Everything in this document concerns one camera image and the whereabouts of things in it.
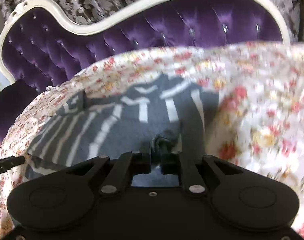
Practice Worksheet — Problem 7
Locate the purple tufted sofa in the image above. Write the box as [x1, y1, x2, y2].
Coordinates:
[0, 0, 291, 143]

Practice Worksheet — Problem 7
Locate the floral bed sheet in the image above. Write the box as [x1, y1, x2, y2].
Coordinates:
[0, 42, 304, 238]

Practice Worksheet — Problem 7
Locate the grey white striped cardigan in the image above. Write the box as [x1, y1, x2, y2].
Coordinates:
[25, 75, 219, 180]

